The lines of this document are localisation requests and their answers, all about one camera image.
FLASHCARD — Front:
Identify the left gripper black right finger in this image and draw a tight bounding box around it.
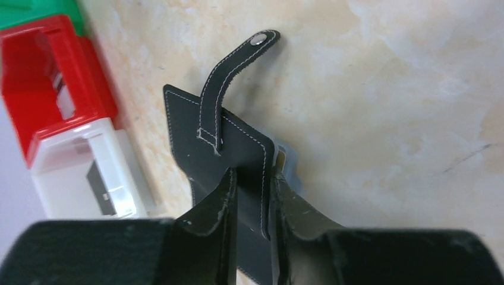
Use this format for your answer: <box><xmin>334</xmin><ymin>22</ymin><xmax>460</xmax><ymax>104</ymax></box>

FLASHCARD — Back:
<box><xmin>270</xmin><ymin>171</ymin><xmax>503</xmax><ymax>284</ymax></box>

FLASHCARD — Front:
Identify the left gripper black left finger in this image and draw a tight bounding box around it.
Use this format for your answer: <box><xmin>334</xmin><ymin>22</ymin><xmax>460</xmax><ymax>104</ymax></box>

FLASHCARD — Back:
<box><xmin>1</xmin><ymin>168</ymin><xmax>237</xmax><ymax>284</ymax></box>

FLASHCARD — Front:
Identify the gold credit card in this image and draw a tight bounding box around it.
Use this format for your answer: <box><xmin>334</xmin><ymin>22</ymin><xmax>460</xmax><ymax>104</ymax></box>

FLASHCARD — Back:
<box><xmin>275</xmin><ymin>144</ymin><xmax>302</xmax><ymax>192</ymax></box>

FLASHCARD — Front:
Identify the white plastic bin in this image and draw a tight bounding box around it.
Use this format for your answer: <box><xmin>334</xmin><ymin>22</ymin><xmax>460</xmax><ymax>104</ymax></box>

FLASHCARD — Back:
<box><xmin>30</xmin><ymin>118</ymin><xmax>156</xmax><ymax>220</ymax></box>

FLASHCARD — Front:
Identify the red plastic bin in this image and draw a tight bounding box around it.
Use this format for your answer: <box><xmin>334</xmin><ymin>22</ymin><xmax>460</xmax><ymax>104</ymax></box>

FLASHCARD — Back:
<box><xmin>1</xmin><ymin>14</ymin><xmax>118</xmax><ymax>167</ymax></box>

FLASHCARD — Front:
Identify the green plastic bin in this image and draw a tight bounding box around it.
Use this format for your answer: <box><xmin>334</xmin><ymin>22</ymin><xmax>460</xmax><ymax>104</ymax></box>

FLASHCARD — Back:
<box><xmin>1</xmin><ymin>0</ymin><xmax>85</xmax><ymax>36</ymax></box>

